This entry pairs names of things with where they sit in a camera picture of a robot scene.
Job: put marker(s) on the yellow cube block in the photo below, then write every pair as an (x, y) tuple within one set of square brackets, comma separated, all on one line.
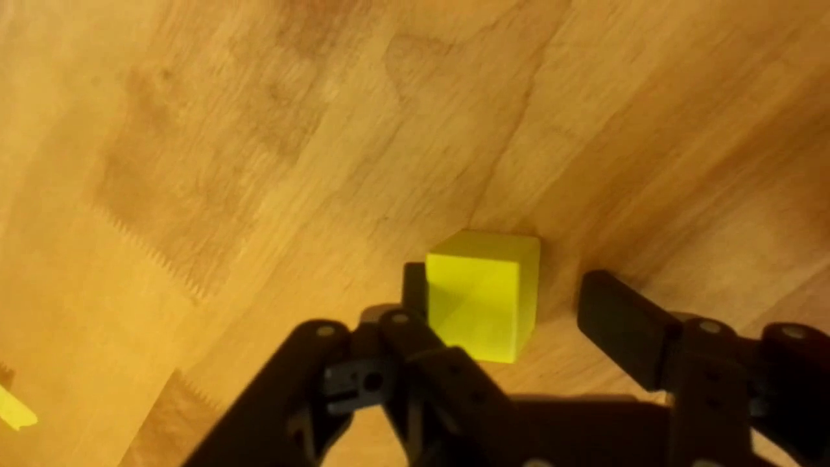
[(483, 292)]

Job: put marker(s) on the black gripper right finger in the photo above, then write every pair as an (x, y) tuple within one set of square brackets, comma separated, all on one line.
[(626, 327)]

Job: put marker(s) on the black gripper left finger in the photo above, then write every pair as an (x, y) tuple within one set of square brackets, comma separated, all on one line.
[(415, 288)]

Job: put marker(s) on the yellow tape strip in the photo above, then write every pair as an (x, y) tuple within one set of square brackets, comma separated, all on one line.
[(13, 411)]

